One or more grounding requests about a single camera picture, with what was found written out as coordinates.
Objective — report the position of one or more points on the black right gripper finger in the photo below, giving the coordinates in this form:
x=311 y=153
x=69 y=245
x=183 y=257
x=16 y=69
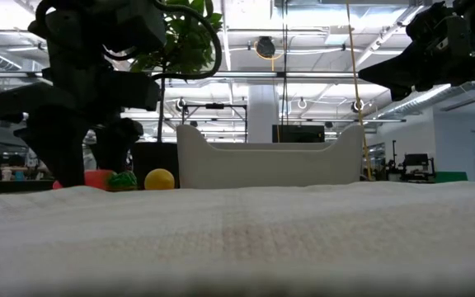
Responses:
x=390 y=72
x=400 y=92

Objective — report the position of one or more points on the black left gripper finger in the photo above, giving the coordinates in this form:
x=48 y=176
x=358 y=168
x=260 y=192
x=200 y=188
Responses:
x=116 y=144
x=66 y=152

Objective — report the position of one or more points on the orange toy carrot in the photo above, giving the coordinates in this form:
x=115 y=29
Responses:
x=97 y=179

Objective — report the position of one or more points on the yellow toy lemon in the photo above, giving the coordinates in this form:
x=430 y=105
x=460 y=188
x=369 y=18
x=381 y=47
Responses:
x=159 y=179

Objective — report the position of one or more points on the grey plastic tupperware container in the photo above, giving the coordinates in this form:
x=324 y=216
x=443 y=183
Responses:
x=270 y=165

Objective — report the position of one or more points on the black plant pot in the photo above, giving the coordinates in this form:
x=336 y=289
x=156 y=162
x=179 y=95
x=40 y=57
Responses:
x=155 y=163

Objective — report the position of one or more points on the black background machine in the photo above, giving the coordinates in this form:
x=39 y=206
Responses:
x=415 y=163

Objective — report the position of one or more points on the green background box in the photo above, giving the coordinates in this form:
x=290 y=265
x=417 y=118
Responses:
x=451 y=177

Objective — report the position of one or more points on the green leafy plant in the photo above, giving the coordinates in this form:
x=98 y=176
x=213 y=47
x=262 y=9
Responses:
x=188 y=37

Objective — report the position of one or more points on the black background screen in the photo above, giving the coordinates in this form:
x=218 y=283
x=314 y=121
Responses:
x=298 y=133

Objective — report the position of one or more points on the white checked kitchen towel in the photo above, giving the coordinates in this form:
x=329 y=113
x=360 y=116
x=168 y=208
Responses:
x=237 y=239

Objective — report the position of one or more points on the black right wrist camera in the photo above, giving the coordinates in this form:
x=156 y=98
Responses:
x=427 y=24

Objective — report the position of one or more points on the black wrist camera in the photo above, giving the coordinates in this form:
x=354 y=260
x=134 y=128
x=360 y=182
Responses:
x=427 y=24
x=138 y=24

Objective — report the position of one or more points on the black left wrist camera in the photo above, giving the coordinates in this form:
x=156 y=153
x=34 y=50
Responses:
x=138 y=24

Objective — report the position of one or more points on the black background rig frame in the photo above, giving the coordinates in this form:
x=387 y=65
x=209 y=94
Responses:
x=214 y=106

